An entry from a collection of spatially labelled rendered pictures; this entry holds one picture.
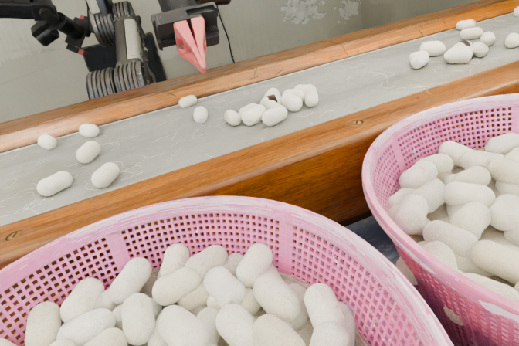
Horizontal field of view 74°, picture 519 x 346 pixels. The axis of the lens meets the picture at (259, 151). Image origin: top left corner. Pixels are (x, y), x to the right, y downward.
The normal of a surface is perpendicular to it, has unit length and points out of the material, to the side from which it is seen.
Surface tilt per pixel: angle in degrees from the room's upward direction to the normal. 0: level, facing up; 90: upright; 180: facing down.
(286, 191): 90
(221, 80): 45
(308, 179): 90
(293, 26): 90
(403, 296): 75
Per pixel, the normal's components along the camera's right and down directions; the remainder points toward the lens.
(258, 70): 0.12, -0.38
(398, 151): 0.58, -0.07
